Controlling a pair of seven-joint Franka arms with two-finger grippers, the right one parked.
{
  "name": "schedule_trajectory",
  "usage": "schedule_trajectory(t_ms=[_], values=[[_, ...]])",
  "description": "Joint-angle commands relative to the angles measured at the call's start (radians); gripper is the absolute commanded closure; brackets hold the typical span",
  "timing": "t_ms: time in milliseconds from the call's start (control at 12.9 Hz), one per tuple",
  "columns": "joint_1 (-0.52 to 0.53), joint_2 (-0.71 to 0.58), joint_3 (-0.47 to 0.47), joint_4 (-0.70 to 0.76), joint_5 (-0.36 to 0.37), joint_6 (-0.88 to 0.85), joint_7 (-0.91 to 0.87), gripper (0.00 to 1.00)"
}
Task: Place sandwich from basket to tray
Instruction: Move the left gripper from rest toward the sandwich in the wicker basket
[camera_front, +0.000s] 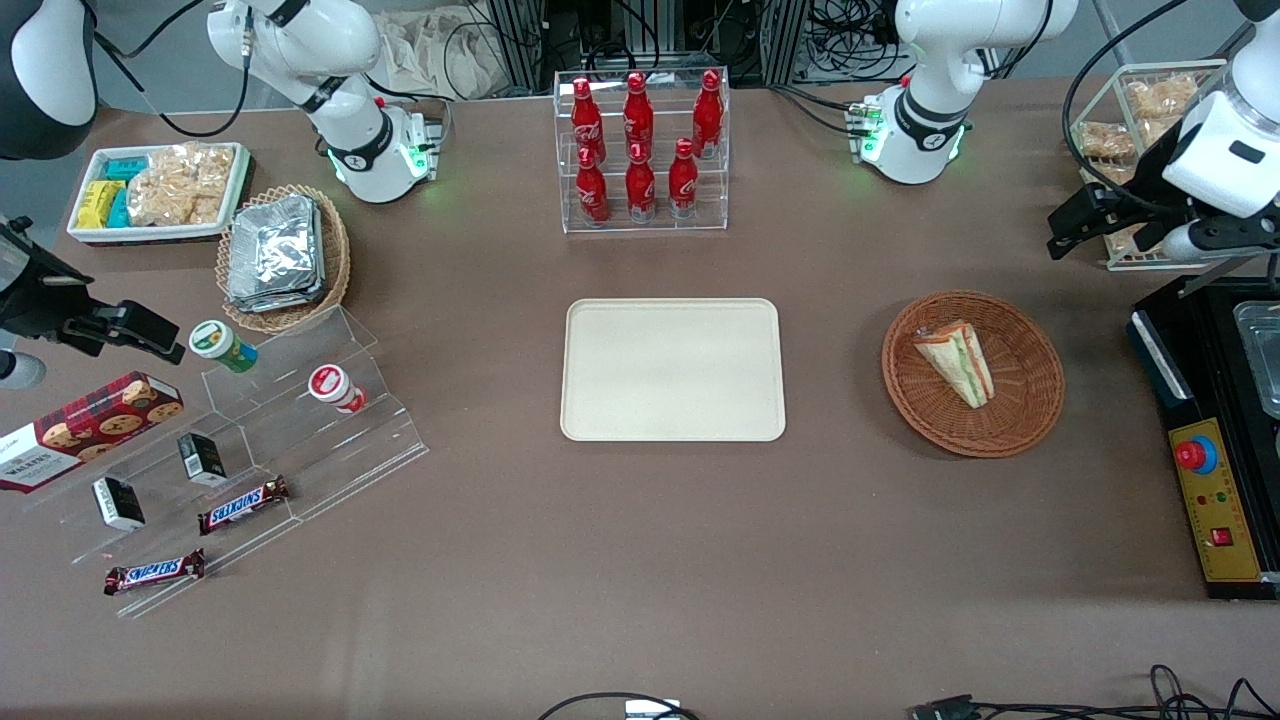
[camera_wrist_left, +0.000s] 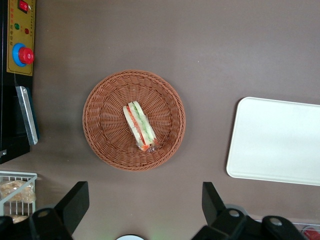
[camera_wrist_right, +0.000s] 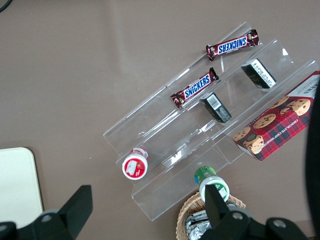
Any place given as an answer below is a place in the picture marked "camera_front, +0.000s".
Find black control box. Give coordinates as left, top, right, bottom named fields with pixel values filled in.
left=1127, top=274, right=1280, bottom=602

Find red cola bottle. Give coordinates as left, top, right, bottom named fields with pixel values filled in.
left=623, top=71, right=656, bottom=161
left=571, top=77, right=607, bottom=167
left=575, top=148, right=611, bottom=227
left=625, top=143, right=658, bottom=224
left=667, top=138, right=700, bottom=220
left=692, top=69, right=725, bottom=160

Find black tangled cables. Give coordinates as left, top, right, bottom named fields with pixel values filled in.
left=808, top=0, right=906, bottom=86

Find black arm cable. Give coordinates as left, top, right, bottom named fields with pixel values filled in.
left=1061, top=0, right=1197, bottom=217
left=92, top=0, right=255, bottom=140

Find aluminium frame post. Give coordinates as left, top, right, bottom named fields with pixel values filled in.
left=487, top=0, right=547, bottom=97
left=760, top=0, right=811, bottom=88

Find black cable with white plug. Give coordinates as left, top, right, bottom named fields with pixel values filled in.
left=538, top=691, right=703, bottom=720

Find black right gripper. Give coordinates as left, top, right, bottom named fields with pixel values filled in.
left=0, top=215, right=187, bottom=365

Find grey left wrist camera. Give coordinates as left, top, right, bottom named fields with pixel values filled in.
left=1163, top=218, right=1280, bottom=264

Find white rectangular snack tray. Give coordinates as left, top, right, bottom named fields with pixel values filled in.
left=67, top=143, right=252, bottom=247

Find brown Snickers bar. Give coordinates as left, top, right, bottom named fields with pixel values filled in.
left=196, top=475, right=292, bottom=537
left=103, top=548, right=207, bottom=597

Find clear acrylic bottle rack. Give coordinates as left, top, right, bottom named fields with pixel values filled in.
left=553, top=68, right=731, bottom=235

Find clear bag of snacks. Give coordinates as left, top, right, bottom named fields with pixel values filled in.
left=1124, top=72, right=1201, bottom=126
left=1074, top=120, right=1141, bottom=161

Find plastic-wrapped triangle sandwich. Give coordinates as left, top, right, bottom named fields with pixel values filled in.
left=912, top=320, right=997, bottom=410

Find clear acrylic stepped stand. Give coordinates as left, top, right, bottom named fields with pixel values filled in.
left=20, top=305, right=431, bottom=619

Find red tartan cookie box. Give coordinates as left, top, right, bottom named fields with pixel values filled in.
left=0, top=371, right=186, bottom=494

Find red-lidded snack cup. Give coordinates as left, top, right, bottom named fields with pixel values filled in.
left=307, top=364, right=367, bottom=415

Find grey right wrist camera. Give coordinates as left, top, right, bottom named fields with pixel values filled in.
left=0, top=350, right=47, bottom=391

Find clear plastic container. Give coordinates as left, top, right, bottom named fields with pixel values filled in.
left=1231, top=299, right=1280, bottom=422

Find round brown wicker basket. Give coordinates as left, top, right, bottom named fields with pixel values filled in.
left=882, top=290, right=1065, bottom=459

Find silver foil packet stack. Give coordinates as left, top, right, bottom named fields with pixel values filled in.
left=227, top=194, right=327, bottom=314

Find yellow snack packet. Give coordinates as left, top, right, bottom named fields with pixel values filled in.
left=75, top=180, right=126, bottom=230

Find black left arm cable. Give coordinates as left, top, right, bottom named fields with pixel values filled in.
left=1061, top=0, right=1197, bottom=217

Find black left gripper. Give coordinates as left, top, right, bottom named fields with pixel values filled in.
left=1047, top=120, right=1203, bottom=261

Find green-lidded snack cup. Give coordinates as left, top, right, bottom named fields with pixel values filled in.
left=189, top=320, right=259, bottom=375

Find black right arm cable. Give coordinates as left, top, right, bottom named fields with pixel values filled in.
left=92, top=0, right=255, bottom=140

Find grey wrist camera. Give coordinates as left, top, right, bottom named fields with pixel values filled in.
left=1163, top=218, right=1280, bottom=264
left=0, top=350, right=47, bottom=391

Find oval brown wicker basket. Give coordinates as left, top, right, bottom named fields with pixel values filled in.
left=216, top=184, right=352, bottom=335

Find beige plastic tray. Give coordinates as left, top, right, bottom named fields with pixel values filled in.
left=560, top=298, right=787, bottom=443

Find black cable with connector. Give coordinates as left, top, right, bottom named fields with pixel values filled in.
left=908, top=664, right=1280, bottom=720

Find small black box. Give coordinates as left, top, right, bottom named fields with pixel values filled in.
left=91, top=475, right=147, bottom=533
left=177, top=431, right=229, bottom=489

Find red emergency stop button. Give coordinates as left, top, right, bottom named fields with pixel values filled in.
left=1175, top=435, right=1220, bottom=476

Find clear bag of crackers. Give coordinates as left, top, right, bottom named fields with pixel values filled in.
left=126, top=144, right=236, bottom=227

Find beige crumpled cloth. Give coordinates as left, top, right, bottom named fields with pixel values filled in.
left=376, top=6, right=513, bottom=102

